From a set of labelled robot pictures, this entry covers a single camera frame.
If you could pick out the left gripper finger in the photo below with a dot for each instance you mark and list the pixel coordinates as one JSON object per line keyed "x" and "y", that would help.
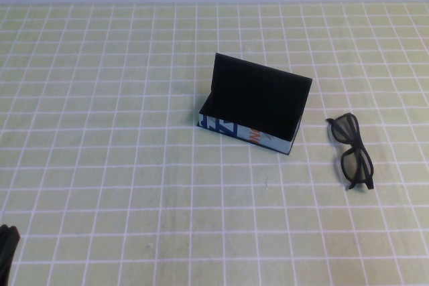
{"x": 8, "y": 249}

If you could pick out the black printed glasses case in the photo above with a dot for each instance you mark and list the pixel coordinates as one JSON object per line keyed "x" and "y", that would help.
{"x": 254, "y": 91}

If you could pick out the black frame glasses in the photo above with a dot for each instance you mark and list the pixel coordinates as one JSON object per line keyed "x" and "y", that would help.
{"x": 347, "y": 130}

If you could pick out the green white-grid tablecloth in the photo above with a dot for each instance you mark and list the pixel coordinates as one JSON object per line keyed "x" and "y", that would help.
{"x": 134, "y": 165}

